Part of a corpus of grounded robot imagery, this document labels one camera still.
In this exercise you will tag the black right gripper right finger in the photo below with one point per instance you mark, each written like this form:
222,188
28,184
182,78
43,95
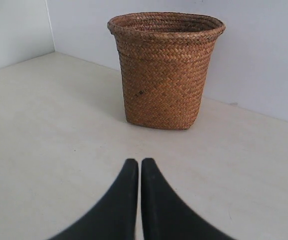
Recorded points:
165,215

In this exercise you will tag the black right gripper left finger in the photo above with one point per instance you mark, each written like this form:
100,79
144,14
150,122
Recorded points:
114,215

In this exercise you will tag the brown woven wicker basket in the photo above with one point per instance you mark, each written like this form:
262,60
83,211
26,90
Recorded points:
164,59

